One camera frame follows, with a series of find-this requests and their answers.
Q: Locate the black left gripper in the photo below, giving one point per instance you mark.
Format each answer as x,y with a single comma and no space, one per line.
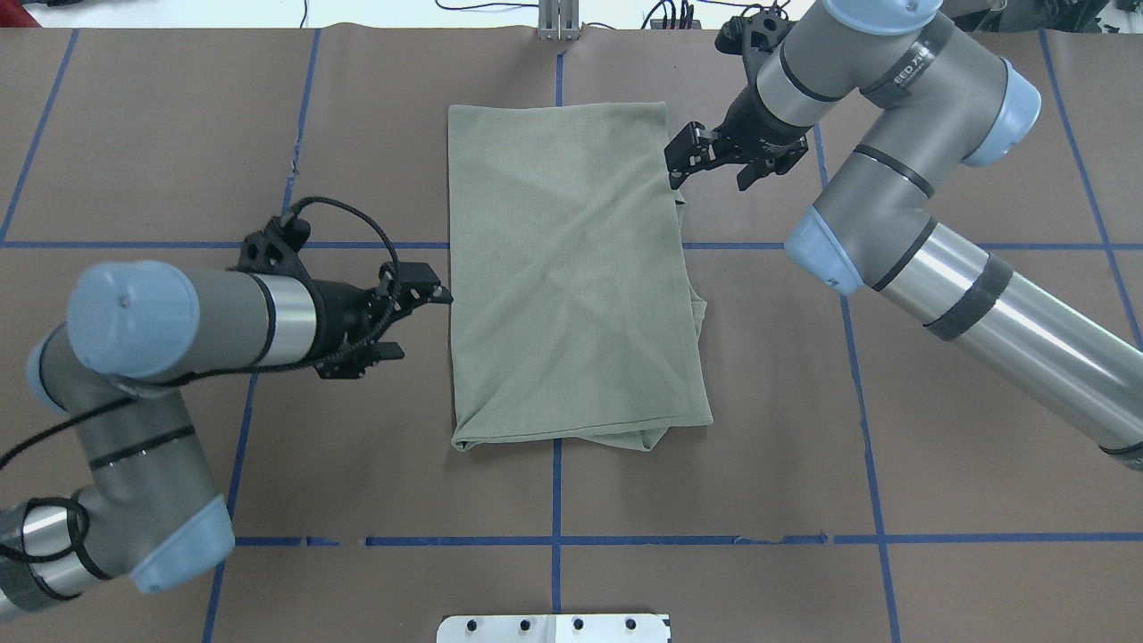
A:
343,314

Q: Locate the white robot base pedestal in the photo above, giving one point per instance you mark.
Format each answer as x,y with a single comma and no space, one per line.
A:
637,627

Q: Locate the olive green long-sleeve shirt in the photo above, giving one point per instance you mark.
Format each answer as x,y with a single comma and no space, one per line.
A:
573,312

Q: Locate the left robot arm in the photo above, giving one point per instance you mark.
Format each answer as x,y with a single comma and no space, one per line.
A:
135,335

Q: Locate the aluminium frame post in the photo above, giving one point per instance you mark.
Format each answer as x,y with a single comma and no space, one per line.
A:
559,20

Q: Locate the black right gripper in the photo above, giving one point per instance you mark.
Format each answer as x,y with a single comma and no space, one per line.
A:
755,123

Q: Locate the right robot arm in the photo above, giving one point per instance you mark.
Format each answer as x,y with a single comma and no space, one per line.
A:
944,102

